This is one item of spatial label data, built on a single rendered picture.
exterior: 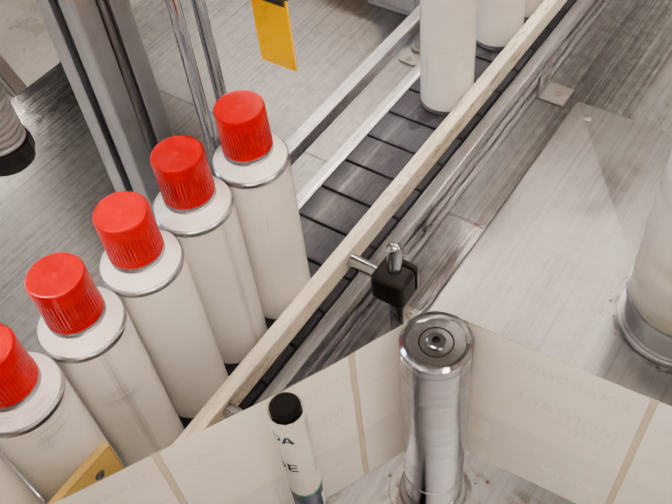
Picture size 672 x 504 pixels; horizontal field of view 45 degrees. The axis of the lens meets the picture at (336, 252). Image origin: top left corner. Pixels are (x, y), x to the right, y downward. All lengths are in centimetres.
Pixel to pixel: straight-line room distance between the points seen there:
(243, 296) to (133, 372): 11
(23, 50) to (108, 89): 204
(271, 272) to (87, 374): 17
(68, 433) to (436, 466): 21
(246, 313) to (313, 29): 50
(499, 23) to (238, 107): 41
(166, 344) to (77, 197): 36
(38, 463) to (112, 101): 27
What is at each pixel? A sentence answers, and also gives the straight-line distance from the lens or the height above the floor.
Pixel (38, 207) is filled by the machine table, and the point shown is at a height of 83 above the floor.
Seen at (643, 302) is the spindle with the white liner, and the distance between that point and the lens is 62.
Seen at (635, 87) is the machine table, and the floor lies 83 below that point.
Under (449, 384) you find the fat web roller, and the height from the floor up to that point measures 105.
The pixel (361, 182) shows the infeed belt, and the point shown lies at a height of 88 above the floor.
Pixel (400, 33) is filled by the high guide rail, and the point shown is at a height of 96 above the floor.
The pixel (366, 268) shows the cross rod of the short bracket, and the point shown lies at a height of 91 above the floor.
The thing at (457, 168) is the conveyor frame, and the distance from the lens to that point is 76.
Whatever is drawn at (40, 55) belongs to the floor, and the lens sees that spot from 261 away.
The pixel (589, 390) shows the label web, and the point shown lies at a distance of 43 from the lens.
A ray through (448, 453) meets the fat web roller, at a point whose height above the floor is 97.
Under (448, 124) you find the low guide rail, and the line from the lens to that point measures 75.
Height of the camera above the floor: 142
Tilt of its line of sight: 51 degrees down
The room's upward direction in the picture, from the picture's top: 8 degrees counter-clockwise
